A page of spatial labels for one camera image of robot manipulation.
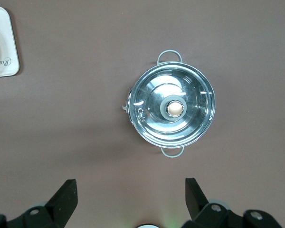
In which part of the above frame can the glass pot lid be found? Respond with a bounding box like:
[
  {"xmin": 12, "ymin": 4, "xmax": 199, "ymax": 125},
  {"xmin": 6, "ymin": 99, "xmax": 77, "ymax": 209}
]
[{"xmin": 128, "ymin": 63, "xmax": 216, "ymax": 148}]

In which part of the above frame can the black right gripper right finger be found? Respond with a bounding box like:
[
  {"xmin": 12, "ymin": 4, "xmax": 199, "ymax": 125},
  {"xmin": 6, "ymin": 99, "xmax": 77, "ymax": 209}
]
[{"xmin": 180, "ymin": 177, "xmax": 282, "ymax": 228}]

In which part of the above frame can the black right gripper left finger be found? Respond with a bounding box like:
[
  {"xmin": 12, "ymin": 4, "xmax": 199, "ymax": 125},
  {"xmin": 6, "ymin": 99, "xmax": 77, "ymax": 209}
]
[{"xmin": 0, "ymin": 179, "xmax": 78, "ymax": 228}]

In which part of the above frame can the brown table mat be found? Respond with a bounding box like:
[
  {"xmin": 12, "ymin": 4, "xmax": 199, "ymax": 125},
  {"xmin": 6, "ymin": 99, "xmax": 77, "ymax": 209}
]
[{"xmin": 0, "ymin": 0, "xmax": 285, "ymax": 228}]

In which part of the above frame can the cream rabbit print tray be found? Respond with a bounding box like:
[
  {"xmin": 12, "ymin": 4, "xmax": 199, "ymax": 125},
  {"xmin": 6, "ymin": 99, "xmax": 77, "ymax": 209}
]
[{"xmin": 0, "ymin": 6, "xmax": 21, "ymax": 79}]

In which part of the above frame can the steel electric pot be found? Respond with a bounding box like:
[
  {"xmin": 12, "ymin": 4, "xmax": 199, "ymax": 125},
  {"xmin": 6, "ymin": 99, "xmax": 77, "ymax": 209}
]
[{"xmin": 120, "ymin": 49, "xmax": 216, "ymax": 159}]

